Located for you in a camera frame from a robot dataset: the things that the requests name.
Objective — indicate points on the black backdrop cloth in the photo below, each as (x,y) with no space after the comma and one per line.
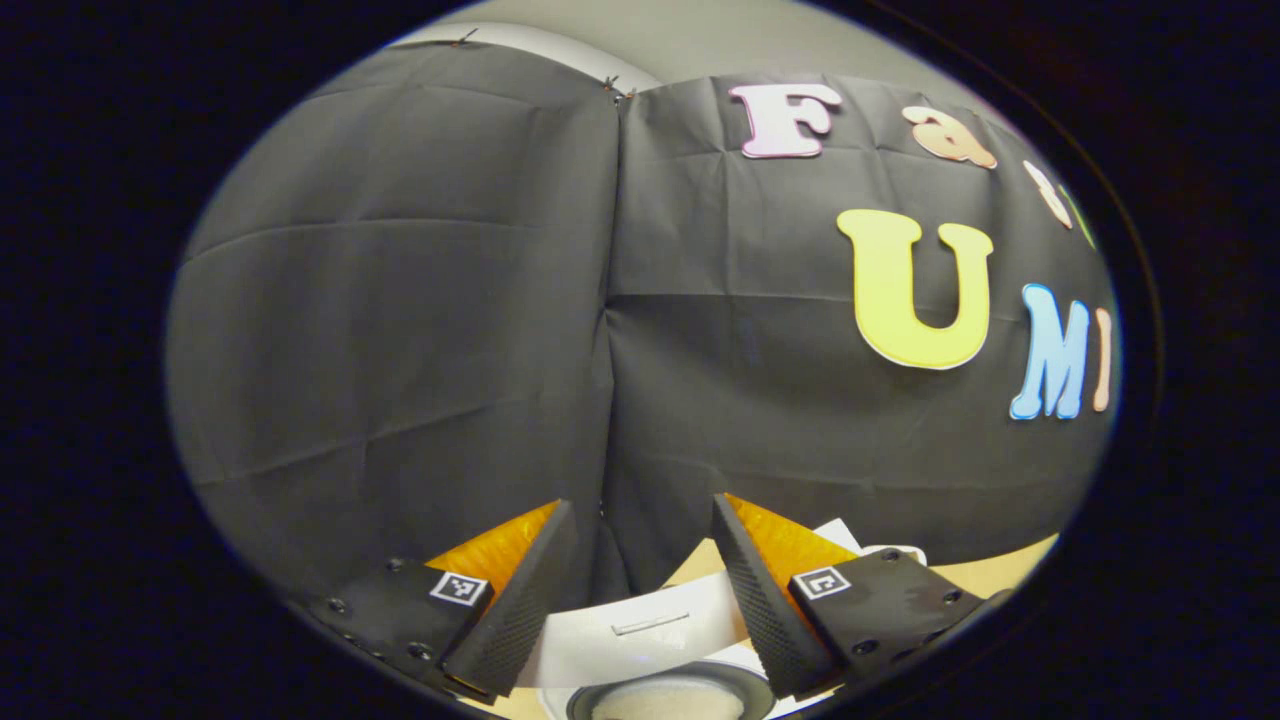
(400,330)

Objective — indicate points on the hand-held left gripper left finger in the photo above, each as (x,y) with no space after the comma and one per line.
(525,610)

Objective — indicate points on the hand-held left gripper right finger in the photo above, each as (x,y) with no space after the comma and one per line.
(765,610)

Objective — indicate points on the white rice cooker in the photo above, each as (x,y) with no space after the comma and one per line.
(640,625)

